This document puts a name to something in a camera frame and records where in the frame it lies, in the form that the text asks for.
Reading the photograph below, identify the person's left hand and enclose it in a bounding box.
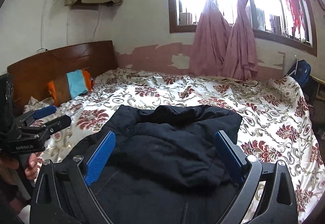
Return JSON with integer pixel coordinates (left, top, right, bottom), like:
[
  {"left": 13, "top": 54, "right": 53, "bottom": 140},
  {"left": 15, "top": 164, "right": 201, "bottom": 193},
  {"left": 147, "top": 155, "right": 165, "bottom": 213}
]
[{"left": 1, "top": 153, "right": 37, "bottom": 181}]

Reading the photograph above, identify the right pink curtain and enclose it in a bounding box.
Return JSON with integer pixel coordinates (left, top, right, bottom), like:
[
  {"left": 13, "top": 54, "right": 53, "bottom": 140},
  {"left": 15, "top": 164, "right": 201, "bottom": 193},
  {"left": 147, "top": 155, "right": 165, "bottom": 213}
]
[{"left": 220, "top": 0, "right": 258, "bottom": 80}]

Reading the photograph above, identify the large black jacket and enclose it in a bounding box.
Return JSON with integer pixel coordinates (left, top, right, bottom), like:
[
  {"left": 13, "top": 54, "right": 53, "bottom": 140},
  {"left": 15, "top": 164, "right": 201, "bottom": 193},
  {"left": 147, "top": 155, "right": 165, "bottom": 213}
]
[{"left": 67, "top": 105, "right": 242, "bottom": 223}]

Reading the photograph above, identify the brown wooden headboard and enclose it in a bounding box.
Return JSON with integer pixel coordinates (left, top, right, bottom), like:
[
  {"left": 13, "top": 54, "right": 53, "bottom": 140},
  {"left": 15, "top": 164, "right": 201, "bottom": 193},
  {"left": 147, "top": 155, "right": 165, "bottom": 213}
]
[{"left": 7, "top": 40, "right": 118, "bottom": 115}]

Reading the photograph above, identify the orange brown blue pillow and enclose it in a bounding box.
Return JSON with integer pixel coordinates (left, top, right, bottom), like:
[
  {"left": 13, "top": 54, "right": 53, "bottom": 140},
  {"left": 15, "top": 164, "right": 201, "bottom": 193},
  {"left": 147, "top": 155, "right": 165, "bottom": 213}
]
[{"left": 47, "top": 69, "right": 94, "bottom": 106}]

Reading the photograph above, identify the pink curtain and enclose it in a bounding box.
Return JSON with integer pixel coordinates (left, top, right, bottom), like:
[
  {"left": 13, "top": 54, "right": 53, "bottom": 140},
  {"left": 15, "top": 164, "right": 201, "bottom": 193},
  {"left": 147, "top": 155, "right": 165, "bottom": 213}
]
[
  {"left": 220, "top": 0, "right": 258, "bottom": 80},
  {"left": 189, "top": 0, "right": 231, "bottom": 76}
]

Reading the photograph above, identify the wooden side shelf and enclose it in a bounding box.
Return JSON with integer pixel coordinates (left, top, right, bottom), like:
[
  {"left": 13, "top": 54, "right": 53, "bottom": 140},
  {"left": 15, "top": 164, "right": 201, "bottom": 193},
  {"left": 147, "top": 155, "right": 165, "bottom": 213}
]
[{"left": 306, "top": 75, "right": 324, "bottom": 119}]

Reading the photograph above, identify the red hanging garment outside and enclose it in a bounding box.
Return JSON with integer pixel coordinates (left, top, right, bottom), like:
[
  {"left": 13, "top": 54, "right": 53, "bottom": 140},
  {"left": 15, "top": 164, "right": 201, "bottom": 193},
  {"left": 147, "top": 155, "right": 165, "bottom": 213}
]
[{"left": 286, "top": 0, "right": 306, "bottom": 35}]

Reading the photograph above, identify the left pink curtain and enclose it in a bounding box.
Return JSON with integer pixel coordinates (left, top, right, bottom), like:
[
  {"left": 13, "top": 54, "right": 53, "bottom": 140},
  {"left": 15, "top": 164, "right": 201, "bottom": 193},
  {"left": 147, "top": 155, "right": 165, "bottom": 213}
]
[{"left": 189, "top": 0, "right": 231, "bottom": 76}]

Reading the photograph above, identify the blue backpack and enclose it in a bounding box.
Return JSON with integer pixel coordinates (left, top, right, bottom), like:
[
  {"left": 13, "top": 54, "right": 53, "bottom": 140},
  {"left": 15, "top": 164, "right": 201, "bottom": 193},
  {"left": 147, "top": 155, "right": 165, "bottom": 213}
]
[{"left": 286, "top": 59, "right": 311, "bottom": 89}]

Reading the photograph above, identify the floral white red bedspread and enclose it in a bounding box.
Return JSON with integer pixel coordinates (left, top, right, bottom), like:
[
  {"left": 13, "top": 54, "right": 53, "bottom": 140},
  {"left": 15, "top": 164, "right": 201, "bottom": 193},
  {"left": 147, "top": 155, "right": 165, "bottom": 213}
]
[{"left": 35, "top": 69, "right": 324, "bottom": 223}]

